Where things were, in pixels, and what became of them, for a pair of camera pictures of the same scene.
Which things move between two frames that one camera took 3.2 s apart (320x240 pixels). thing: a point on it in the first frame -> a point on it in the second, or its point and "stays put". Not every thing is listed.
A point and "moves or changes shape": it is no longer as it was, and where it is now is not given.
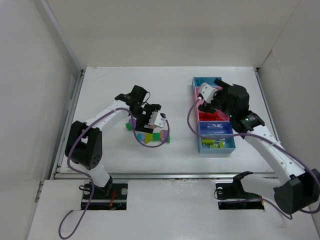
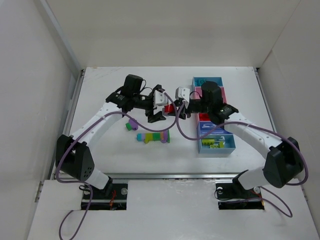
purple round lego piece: [133, 122] stays put
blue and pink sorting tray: [214, 130] stays put
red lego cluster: [214, 116] moves or changes shape
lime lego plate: [208, 141] stays put
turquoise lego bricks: [199, 82] stays put
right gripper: [215, 99] -> [187, 108]
